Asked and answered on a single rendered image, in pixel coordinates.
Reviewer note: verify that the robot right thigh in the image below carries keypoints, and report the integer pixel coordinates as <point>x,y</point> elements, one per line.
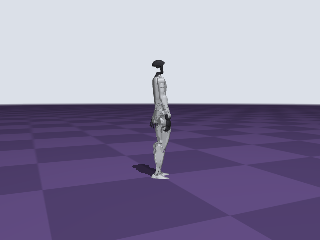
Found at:
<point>165,136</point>

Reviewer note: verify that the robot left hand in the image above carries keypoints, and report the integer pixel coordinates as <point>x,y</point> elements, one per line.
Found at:
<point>153,125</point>

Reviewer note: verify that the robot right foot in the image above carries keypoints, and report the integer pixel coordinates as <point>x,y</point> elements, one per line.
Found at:
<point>159,177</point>

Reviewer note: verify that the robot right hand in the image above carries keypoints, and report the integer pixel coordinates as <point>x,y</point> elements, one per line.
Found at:
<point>168,123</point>

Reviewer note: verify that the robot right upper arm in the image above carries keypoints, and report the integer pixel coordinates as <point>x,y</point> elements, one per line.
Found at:
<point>161,87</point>

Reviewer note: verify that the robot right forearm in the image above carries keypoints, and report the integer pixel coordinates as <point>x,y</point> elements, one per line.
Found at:
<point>165,106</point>

